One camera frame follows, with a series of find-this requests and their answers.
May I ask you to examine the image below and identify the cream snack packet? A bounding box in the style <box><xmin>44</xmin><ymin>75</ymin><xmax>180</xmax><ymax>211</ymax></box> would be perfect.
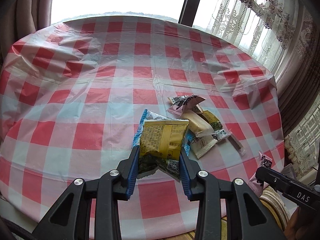
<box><xmin>180</xmin><ymin>111</ymin><xmax>215</xmax><ymax>138</ymax></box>

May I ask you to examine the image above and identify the white lace curtain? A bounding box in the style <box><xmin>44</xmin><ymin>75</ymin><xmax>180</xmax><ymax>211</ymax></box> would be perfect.
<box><xmin>192</xmin><ymin>0</ymin><xmax>313</xmax><ymax>73</ymax></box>

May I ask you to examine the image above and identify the blue clear seed packet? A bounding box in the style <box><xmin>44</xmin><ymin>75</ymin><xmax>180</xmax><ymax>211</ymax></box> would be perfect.
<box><xmin>132</xmin><ymin>109</ymin><xmax>194</xmax><ymax>155</ymax></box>

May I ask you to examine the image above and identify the beige heavy curtain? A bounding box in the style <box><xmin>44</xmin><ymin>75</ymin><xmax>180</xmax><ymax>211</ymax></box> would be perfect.
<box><xmin>272</xmin><ymin>17</ymin><xmax>320</xmax><ymax>140</ymax></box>

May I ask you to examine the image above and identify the brown curtain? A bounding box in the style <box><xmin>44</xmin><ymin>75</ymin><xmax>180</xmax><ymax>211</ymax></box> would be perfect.
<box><xmin>0</xmin><ymin>0</ymin><xmax>57</xmax><ymax>63</ymax></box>

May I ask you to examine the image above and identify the white serrated snack packet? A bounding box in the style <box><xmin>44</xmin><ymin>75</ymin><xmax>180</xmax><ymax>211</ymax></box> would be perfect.
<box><xmin>186</xmin><ymin>132</ymin><xmax>218</xmax><ymax>160</ymax></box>

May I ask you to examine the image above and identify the red white checked tablecloth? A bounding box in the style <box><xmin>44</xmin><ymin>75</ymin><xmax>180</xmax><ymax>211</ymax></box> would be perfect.
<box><xmin>0</xmin><ymin>15</ymin><xmax>287</xmax><ymax>240</ymax></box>

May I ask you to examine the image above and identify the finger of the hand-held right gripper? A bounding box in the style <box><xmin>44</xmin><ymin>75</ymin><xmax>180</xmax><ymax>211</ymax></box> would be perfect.
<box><xmin>255</xmin><ymin>167</ymin><xmax>288</xmax><ymax>193</ymax></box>

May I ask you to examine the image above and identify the yellow green pea packet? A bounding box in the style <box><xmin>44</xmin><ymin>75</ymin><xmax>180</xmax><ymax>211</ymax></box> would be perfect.
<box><xmin>137</xmin><ymin>119</ymin><xmax>190</xmax><ymax>182</ymax></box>
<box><xmin>200</xmin><ymin>110</ymin><xmax>223</xmax><ymax>132</ymax></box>

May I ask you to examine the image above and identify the person's right hand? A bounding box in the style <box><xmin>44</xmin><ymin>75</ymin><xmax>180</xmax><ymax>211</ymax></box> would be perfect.
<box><xmin>285</xmin><ymin>209</ymin><xmax>310</xmax><ymax>240</ymax></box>

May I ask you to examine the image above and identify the dark window frame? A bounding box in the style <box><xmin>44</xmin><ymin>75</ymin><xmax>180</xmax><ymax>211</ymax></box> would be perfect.
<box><xmin>178</xmin><ymin>0</ymin><xmax>207</xmax><ymax>27</ymax></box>

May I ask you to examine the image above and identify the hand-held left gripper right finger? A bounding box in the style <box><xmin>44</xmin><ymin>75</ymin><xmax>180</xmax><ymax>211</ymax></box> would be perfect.
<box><xmin>179</xmin><ymin>150</ymin><xmax>287</xmax><ymax>240</ymax></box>

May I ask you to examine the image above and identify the dark bar clear wrapper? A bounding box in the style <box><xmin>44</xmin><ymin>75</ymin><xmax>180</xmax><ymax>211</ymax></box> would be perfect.
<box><xmin>215</xmin><ymin>129</ymin><xmax>247</xmax><ymax>155</ymax></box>

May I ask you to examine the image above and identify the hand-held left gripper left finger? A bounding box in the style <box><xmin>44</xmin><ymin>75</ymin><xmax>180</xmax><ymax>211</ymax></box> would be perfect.
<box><xmin>31</xmin><ymin>145</ymin><xmax>140</xmax><ymax>240</ymax></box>

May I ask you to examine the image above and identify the pink packet black print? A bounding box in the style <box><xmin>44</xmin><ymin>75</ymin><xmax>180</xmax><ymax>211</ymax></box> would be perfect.
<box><xmin>250</xmin><ymin>150</ymin><xmax>274</xmax><ymax>195</ymax></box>
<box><xmin>167</xmin><ymin>94</ymin><xmax>207</xmax><ymax>117</ymax></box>

